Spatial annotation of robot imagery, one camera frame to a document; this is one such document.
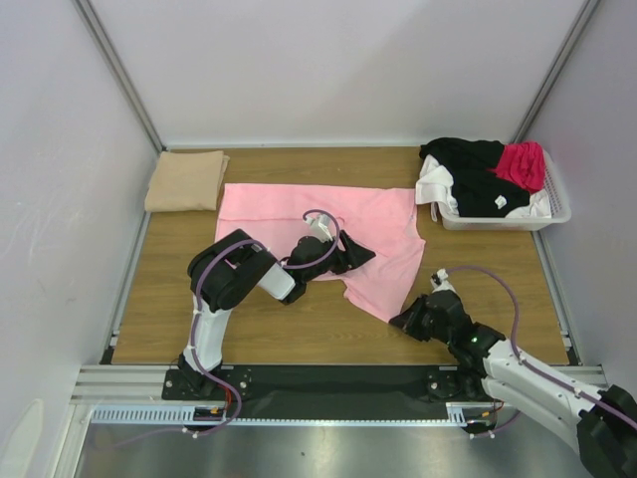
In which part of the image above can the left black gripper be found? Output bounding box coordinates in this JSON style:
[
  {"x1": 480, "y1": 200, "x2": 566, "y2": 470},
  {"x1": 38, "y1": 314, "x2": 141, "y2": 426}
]
[{"x1": 303, "y1": 229, "x2": 374, "y2": 283}]

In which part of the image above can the pink t shirt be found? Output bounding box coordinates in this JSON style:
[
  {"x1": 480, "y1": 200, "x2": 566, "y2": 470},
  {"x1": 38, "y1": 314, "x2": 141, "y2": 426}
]
[{"x1": 214, "y1": 183, "x2": 425, "y2": 323}]

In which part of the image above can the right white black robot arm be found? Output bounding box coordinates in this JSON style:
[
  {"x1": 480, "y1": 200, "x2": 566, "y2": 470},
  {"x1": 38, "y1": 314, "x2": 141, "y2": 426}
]
[{"x1": 389, "y1": 290, "x2": 636, "y2": 477}]

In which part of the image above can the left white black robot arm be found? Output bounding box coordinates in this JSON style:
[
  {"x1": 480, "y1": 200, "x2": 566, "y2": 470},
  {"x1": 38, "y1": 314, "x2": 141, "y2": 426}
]
[{"x1": 178, "y1": 229, "x2": 376, "y2": 398}]

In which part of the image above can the white t shirt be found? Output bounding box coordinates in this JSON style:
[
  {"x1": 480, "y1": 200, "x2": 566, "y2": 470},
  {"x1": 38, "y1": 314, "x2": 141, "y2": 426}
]
[{"x1": 415, "y1": 154, "x2": 552, "y2": 219}]

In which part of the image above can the black t shirt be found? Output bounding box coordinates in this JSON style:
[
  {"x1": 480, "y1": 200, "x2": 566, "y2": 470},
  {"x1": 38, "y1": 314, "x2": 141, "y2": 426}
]
[{"x1": 419, "y1": 137, "x2": 531, "y2": 218}]

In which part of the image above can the folded beige t shirt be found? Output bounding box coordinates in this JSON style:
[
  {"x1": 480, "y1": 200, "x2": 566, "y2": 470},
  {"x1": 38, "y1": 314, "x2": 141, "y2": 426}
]
[{"x1": 144, "y1": 150, "x2": 230, "y2": 213}]

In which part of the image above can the white plastic laundry basket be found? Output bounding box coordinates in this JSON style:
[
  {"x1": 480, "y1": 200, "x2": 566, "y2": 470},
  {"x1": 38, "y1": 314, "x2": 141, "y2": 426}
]
[{"x1": 431, "y1": 150, "x2": 571, "y2": 232}]

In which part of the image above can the crimson red t shirt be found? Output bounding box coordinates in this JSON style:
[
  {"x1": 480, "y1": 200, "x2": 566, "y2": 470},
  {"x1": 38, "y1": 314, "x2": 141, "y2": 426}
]
[{"x1": 493, "y1": 141, "x2": 545, "y2": 194}]

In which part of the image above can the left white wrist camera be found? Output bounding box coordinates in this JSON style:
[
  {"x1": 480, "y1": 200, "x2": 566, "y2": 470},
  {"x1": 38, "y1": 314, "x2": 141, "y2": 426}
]
[{"x1": 305, "y1": 213, "x2": 333, "y2": 243}]

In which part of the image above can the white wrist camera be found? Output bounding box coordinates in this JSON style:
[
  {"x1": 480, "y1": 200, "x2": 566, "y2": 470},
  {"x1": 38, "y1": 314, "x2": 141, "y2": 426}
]
[
  {"x1": 430, "y1": 269, "x2": 456, "y2": 293},
  {"x1": 305, "y1": 213, "x2": 333, "y2": 243}
]

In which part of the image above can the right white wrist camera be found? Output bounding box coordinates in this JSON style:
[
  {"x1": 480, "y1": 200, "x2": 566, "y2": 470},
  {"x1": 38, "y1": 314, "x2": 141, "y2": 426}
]
[{"x1": 430, "y1": 269, "x2": 456, "y2": 293}]

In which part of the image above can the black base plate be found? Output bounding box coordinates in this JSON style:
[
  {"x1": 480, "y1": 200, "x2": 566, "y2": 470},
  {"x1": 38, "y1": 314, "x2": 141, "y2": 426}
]
[{"x1": 161, "y1": 363, "x2": 504, "y2": 420}]

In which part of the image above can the grey slotted cable duct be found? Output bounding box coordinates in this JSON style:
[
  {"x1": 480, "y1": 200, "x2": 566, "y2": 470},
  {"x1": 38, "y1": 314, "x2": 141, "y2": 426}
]
[{"x1": 91, "y1": 402, "x2": 493, "y2": 427}]

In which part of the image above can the aluminium frame rail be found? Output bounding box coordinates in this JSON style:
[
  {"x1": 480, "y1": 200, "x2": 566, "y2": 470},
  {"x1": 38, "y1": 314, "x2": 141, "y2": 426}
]
[{"x1": 69, "y1": 363, "x2": 613, "y2": 407}]

